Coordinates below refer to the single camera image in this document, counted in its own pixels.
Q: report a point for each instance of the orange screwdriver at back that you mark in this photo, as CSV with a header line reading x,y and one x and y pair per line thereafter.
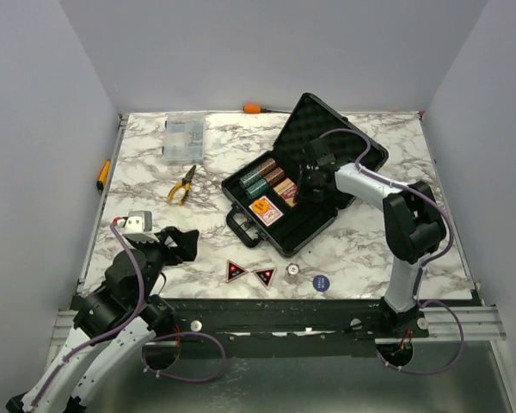
x,y
256,109

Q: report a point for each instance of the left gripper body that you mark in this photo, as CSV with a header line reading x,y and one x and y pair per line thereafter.
x,y
158,253

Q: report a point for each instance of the green chip stack front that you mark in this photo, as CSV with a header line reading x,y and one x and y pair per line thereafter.
x,y
257,189

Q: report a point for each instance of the clear plastic screw box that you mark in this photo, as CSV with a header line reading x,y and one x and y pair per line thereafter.
x,y
183,138

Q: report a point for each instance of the left all-in triangle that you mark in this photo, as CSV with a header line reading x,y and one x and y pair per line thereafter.
x,y
234,271

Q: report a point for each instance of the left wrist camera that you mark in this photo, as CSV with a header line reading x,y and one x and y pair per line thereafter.
x,y
136,227

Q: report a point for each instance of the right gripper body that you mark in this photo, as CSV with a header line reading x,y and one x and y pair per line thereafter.
x,y
309,188

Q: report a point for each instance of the brown chip stack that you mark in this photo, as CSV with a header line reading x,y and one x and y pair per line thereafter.
x,y
266,167
274,177

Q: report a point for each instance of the orange tool at left edge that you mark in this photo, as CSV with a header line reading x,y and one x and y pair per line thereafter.
x,y
103,176

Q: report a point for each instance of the black poker set case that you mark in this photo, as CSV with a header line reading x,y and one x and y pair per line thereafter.
x,y
310,119

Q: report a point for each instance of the brown chip stack front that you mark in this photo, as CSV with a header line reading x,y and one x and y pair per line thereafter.
x,y
274,177

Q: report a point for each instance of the brown chip stack rear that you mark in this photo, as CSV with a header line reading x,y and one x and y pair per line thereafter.
x,y
266,167

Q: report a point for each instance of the green chip stack rear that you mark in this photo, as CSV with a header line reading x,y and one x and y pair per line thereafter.
x,y
250,178

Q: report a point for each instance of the green chip stack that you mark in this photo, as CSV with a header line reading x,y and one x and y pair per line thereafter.
x,y
250,178
257,189

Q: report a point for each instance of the yellow handled pliers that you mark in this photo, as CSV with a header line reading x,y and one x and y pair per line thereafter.
x,y
181,190

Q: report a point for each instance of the blue small blind button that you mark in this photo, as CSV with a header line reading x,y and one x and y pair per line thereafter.
x,y
321,283

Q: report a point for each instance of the right all-in triangle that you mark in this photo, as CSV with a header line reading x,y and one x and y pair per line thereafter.
x,y
265,276

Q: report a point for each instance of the white poker chip stack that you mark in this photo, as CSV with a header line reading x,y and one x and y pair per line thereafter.
x,y
292,272

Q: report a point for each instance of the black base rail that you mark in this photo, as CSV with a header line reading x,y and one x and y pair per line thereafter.
x,y
261,328

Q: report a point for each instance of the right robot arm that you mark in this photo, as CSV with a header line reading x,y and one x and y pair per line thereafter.
x,y
416,228

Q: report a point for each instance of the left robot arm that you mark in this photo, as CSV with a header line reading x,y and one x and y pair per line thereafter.
x,y
114,321

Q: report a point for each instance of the all-in triangle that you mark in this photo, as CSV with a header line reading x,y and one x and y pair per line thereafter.
x,y
234,271
265,276

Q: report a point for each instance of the red playing card deck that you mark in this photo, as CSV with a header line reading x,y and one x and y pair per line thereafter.
x,y
271,216

